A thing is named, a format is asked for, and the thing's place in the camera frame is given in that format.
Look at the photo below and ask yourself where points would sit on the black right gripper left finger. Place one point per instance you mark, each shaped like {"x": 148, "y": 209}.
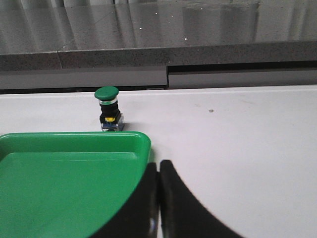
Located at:
{"x": 139, "y": 215}

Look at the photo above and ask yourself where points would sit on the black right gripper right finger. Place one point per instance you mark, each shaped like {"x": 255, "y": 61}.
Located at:
{"x": 182, "y": 214}

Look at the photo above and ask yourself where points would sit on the green mushroom push button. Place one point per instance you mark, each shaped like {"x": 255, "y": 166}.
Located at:
{"x": 111, "y": 118}

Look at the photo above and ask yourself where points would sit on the green plastic tray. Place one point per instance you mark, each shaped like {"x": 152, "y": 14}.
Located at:
{"x": 67, "y": 184}

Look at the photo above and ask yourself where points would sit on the grey stone counter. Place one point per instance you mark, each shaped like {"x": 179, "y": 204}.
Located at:
{"x": 80, "y": 45}

